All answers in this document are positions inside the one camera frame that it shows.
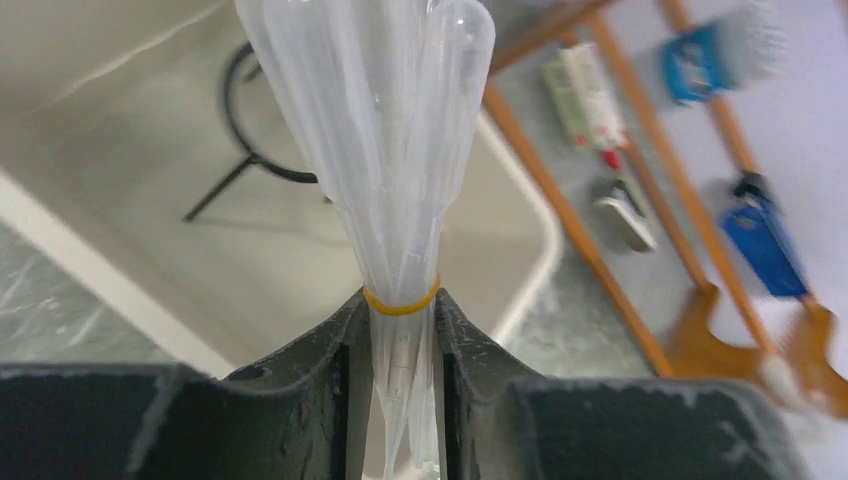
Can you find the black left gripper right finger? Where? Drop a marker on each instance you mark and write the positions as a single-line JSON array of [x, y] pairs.
[[500, 419]]

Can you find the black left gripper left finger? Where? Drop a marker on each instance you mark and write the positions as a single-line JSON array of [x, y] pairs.
[[299, 413]]

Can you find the black wire tripod stand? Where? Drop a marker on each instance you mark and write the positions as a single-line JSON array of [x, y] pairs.
[[253, 157]]

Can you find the clear plastic pipette bundle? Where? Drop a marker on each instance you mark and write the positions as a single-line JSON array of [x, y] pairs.
[[382, 99]]

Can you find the orange wooden shelf rack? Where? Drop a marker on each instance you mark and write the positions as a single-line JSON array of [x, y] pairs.
[[684, 303]]

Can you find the blue stapler on shelf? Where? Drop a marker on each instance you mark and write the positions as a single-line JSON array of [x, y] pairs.
[[755, 226]]

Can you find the beige plastic bin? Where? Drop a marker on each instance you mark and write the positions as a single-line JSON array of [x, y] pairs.
[[112, 132]]

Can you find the blue white container on shelf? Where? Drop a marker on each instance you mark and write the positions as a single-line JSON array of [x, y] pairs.
[[729, 52]]

